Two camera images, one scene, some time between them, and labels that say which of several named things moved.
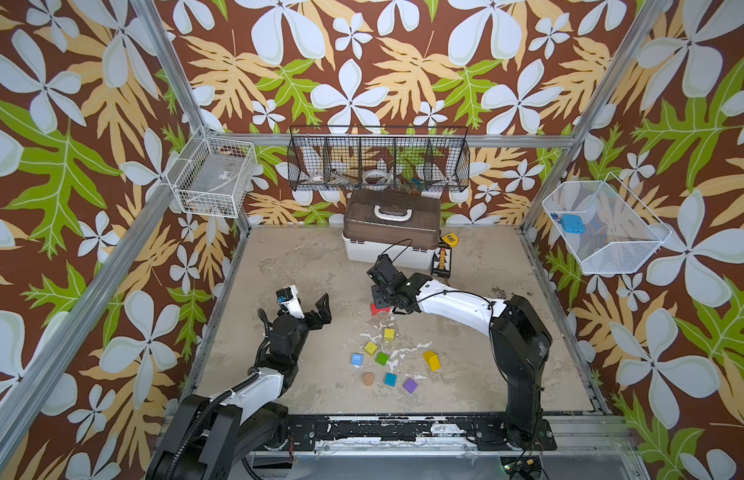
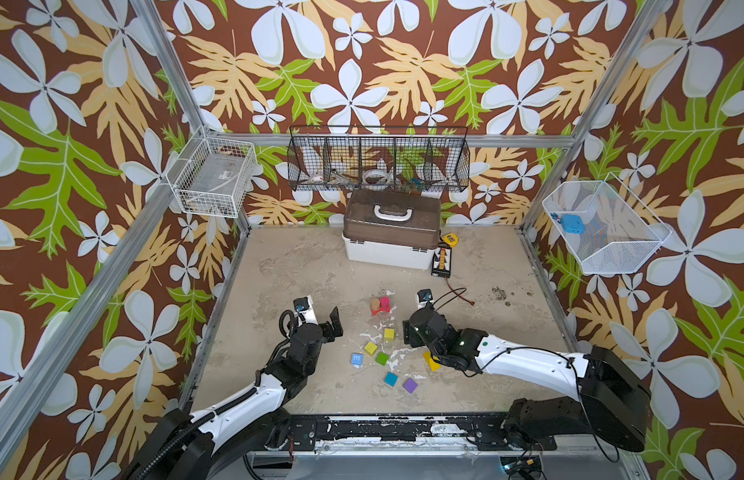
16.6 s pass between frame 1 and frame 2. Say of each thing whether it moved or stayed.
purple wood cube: stayed
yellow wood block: stayed
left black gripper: moved
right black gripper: moved
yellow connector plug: stayed
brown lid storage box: stayed
